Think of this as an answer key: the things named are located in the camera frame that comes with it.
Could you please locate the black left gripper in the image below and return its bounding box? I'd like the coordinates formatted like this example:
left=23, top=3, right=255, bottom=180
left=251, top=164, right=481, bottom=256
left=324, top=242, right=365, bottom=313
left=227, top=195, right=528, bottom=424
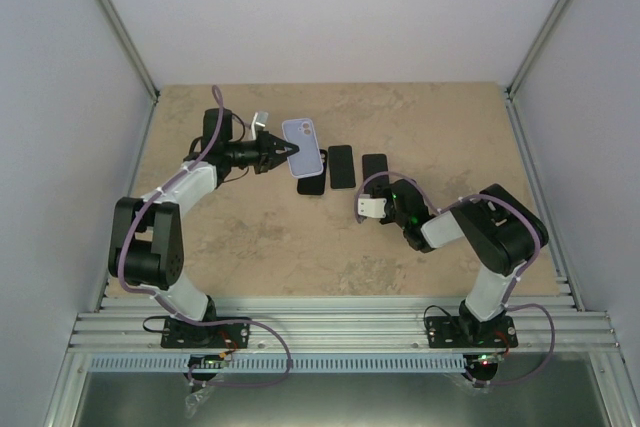
left=225, top=130, right=299, bottom=174

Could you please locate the black phone with white edge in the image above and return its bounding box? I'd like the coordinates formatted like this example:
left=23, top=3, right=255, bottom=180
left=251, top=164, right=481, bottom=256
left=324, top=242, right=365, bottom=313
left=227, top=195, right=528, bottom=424
left=362, top=153, right=389, bottom=185

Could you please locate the lilac phone case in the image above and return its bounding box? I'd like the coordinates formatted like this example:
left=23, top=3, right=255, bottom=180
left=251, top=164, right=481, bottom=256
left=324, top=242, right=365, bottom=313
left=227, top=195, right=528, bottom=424
left=282, top=118, right=323, bottom=179

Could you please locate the black phone case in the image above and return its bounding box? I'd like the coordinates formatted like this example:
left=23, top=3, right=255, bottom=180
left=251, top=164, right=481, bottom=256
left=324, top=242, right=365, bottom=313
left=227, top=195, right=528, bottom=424
left=296, top=149, right=328, bottom=196

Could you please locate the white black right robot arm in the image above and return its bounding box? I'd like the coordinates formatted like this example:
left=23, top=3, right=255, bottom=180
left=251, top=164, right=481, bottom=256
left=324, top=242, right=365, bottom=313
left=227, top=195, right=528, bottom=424
left=355, top=179, right=549, bottom=346

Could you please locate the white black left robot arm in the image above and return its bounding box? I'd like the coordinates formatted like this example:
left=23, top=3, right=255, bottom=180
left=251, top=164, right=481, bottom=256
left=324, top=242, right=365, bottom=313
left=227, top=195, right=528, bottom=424
left=108, top=107, right=299, bottom=346

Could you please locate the right controller circuit board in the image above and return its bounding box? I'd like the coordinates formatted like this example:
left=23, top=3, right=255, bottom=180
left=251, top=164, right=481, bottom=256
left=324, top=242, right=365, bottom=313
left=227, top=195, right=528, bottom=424
left=476, top=351, right=506, bottom=366

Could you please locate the controller circuit board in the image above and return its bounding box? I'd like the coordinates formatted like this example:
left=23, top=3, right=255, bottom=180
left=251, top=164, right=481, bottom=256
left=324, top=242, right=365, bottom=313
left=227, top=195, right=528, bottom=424
left=476, top=351, right=506, bottom=366
left=187, top=352, right=233, bottom=370

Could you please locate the left controller circuit board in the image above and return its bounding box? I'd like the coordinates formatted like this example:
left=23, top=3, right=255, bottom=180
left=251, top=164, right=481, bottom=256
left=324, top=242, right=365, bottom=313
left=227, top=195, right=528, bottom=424
left=187, top=352, right=233, bottom=370

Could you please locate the clear plastic bag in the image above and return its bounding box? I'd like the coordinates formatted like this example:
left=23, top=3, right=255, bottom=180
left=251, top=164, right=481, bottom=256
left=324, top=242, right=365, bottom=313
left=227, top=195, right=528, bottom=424
left=184, top=389, right=207, bottom=419

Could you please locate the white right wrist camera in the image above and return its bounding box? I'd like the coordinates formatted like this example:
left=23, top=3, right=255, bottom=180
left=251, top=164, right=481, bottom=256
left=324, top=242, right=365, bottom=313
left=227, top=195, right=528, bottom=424
left=356, top=194, right=387, bottom=221

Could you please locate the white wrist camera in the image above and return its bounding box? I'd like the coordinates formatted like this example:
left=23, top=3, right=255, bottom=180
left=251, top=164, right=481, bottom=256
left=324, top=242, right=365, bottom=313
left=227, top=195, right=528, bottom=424
left=356, top=194, right=387, bottom=221
left=250, top=111, right=269, bottom=140

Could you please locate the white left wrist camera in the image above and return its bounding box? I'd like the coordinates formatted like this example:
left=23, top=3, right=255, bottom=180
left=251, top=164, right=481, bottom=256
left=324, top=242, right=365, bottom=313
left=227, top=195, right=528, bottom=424
left=250, top=111, right=269, bottom=140

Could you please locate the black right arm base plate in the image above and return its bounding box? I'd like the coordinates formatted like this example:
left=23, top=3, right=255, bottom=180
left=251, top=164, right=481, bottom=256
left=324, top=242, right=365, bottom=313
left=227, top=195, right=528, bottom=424
left=425, top=316, right=519, bottom=349

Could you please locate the grey slotted cable duct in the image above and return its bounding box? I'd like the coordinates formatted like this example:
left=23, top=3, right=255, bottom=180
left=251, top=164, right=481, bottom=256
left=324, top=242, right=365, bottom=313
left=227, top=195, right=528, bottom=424
left=87, top=353, right=467, bottom=374

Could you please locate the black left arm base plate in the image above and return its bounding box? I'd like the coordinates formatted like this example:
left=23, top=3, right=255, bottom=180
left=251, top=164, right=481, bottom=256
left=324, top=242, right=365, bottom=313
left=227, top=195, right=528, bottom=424
left=160, top=317, right=250, bottom=350

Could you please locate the aluminium frame post left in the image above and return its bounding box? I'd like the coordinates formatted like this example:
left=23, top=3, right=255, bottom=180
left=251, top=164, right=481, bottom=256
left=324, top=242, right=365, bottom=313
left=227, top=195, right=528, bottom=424
left=95, top=0, right=159, bottom=103

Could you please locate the aluminium frame post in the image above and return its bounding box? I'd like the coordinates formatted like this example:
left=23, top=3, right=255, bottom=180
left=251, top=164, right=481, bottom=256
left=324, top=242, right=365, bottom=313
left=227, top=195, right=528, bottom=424
left=95, top=0, right=159, bottom=103
left=504, top=0, right=574, bottom=102

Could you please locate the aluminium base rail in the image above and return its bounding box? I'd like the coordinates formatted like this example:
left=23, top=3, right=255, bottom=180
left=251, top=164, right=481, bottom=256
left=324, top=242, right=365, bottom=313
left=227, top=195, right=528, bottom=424
left=69, top=295, right=619, bottom=353

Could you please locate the aluminium frame post right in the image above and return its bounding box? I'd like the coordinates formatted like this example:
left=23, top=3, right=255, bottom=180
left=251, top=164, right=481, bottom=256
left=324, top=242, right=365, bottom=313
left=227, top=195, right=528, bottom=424
left=504, top=0, right=574, bottom=102

